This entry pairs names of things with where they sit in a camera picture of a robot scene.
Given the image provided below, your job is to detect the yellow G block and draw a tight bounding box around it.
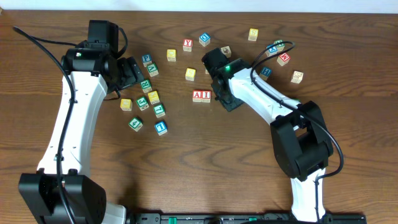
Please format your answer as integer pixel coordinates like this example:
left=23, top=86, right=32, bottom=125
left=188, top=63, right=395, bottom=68
left=120, top=98, right=132, bottom=111

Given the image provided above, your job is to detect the green N block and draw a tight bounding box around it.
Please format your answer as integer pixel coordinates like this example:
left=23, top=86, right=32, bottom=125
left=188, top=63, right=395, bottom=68
left=274, top=40, right=285, bottom=52

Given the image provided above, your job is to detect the yellow S block middle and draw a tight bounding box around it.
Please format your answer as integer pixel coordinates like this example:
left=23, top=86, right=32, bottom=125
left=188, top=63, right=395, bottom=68
left=185, top=68, right=196, bottom=82

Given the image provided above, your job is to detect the blue P block left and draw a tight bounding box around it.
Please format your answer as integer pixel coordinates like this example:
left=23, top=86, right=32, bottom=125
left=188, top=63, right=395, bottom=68
left=141, top=54, right=152, bottom=67

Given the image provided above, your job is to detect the red A block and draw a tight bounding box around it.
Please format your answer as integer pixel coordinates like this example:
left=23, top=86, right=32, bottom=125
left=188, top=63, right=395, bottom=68
left=192, top=90, right=202, bottom=102

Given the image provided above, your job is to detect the red M block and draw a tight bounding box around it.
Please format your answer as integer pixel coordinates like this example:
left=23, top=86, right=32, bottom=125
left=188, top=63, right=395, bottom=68
left=277, top=53, right=291, bottom=67

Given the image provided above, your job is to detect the blue H block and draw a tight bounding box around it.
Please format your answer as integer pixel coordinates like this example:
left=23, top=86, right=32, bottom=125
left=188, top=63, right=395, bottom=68
left=259, top=67, right=272, bottom=81

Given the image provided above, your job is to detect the blue T block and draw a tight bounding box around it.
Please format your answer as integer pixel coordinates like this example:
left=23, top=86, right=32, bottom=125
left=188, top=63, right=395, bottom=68
left=154, top=121, right=168, bottom=136

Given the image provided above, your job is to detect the green V block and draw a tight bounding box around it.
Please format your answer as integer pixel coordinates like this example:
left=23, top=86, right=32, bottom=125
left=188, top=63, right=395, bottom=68
left=147, top=63, right=159, bottom=77

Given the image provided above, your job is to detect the blue X block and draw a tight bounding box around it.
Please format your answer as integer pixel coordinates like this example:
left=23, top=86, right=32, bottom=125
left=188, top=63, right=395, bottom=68
left=266, top=45, right=278, bottom=57

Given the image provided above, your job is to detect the green R block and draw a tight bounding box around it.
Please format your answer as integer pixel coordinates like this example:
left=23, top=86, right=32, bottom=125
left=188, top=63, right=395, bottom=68
left=140, top=80, right=152, bottom=93

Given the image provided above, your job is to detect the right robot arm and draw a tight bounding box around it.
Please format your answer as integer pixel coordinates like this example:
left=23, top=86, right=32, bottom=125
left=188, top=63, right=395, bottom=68
left=202, top=57, right=333, bottom=222

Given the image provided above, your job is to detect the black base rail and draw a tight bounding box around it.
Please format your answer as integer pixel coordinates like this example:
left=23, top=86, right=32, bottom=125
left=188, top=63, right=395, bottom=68
left=126, top=213, right=367, bottom=224

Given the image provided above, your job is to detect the yellow s block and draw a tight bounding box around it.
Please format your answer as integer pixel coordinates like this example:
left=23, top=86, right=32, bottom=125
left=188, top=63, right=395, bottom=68
left=185, top=68, right=196, bottom=82
left=248, top=28, right=259, bottom=42

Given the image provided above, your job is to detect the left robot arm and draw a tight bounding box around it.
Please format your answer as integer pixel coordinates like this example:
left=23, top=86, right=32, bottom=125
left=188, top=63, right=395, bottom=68
left=18, top=48, right=144, bottom=223

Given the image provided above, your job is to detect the yellow S block top right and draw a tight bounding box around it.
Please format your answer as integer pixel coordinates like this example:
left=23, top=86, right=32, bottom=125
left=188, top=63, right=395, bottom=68
left=248, top=28, right=259, bottom=42

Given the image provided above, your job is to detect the blue D block top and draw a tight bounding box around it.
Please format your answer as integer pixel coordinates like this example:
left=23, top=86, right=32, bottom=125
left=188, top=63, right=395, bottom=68
left=198, top=32, right=211, bottom=47

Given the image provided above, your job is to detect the green J block left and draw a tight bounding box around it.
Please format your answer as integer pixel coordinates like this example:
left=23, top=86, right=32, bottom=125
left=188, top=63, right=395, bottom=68
left=136, top=96, right=149, bottom=111

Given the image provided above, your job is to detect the red I block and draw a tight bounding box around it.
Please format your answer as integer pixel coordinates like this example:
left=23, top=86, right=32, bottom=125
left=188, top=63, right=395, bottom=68
left=201, top=90, right=211, bottom=103

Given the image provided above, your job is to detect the green L block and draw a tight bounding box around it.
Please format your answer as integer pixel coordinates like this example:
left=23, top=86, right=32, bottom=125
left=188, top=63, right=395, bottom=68
left=153, top=103, right=165, bottom=118

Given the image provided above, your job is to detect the plain block right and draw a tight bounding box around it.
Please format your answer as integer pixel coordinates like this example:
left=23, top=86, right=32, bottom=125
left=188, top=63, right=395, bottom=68
left=290, top=71, right=303, bottom=84

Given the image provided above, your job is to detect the green 4 block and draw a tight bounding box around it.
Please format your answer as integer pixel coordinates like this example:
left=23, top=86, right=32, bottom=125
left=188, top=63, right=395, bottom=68
left=128, top=117, right=143, bottom=132

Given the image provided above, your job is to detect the plain picture block centre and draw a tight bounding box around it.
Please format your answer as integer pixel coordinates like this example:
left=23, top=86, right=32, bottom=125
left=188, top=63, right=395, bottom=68
left=220, top=46, right=232, bottom=58

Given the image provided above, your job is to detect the red Y block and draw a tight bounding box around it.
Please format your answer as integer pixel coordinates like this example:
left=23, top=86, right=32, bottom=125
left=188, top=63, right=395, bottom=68
left=183, top=39, right=193, bottom=52

